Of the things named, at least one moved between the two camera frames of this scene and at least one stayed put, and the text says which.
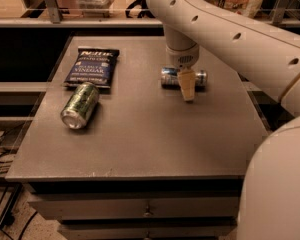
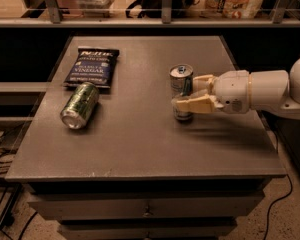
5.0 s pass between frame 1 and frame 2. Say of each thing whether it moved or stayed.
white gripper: moved
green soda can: stayed
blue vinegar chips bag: stayed
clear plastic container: stayed
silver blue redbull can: moved
